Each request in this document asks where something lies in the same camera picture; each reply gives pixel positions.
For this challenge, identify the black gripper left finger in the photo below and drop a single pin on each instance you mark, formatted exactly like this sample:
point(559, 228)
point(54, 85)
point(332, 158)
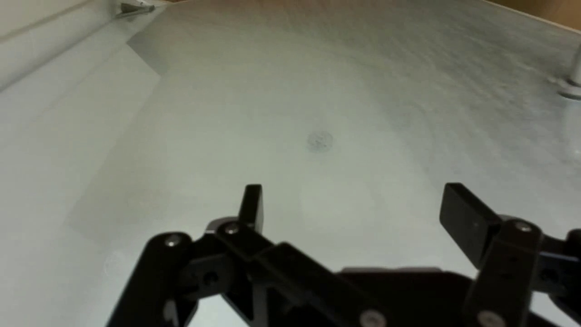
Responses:
point(163, 272)

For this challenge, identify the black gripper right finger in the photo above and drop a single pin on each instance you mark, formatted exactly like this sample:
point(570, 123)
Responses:
point(505, 265)

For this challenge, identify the frosted glass shower door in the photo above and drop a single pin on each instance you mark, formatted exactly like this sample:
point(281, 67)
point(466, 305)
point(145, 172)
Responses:
point(301, 90)

